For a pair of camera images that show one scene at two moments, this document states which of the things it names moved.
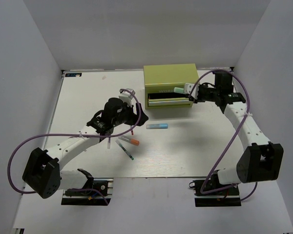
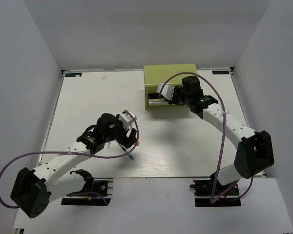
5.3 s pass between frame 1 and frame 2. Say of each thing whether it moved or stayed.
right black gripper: moved
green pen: stayed
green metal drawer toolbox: stayed
